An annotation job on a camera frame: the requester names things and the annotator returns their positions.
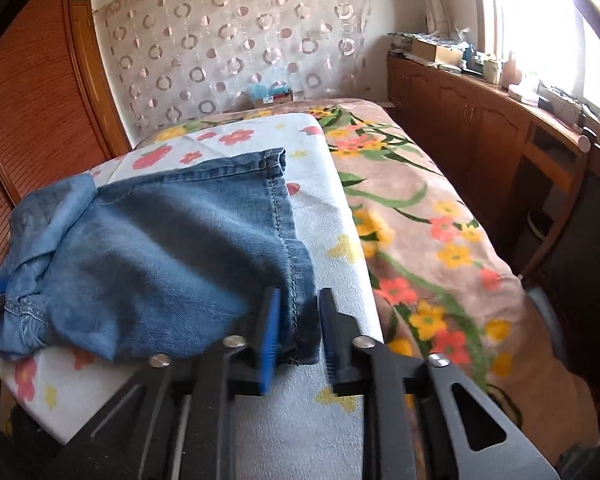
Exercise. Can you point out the tan floral blanket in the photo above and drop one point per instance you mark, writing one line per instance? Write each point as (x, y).
(430, 240)

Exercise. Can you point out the long wooden cabinet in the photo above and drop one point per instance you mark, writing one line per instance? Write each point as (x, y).
(470, 130)

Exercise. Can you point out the window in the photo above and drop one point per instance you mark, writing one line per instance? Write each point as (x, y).
(545, 20)

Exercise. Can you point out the large cardboard box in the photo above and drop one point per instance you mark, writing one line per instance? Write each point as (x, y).
(437, 51)

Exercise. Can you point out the circle patterned wall cloth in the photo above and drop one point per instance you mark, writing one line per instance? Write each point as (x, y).
(230, 35)

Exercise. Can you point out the pink bottle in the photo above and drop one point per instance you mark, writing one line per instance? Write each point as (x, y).
(511, 69)

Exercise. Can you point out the small cardboard box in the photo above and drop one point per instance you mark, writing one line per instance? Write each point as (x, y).
(275, 100)

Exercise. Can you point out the white jar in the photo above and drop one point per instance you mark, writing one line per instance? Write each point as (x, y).
(492, 70)

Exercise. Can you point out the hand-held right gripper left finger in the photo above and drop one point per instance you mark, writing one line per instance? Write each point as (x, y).
(270, 340)

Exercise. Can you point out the blue denim pants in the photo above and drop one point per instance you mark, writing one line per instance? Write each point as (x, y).
(155, 250)

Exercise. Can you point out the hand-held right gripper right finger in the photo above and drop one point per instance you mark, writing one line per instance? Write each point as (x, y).
(336, 370)

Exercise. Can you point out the wooden chair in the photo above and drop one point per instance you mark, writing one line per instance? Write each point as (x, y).
(584, 142)

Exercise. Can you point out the wooden wardrobe sliding doors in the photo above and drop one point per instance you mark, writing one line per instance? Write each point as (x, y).
(30, 110)

